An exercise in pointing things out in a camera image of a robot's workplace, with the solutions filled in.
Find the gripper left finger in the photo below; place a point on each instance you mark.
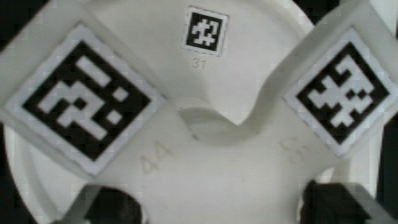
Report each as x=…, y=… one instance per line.
x=103, y=206

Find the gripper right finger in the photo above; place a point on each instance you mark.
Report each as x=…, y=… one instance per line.
x=339, y=204

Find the white cross-shaped table base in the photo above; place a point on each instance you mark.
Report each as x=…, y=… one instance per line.
x=206, y=173

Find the white cylindrical table leg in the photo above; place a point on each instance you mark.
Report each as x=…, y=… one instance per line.
x=211, y=128

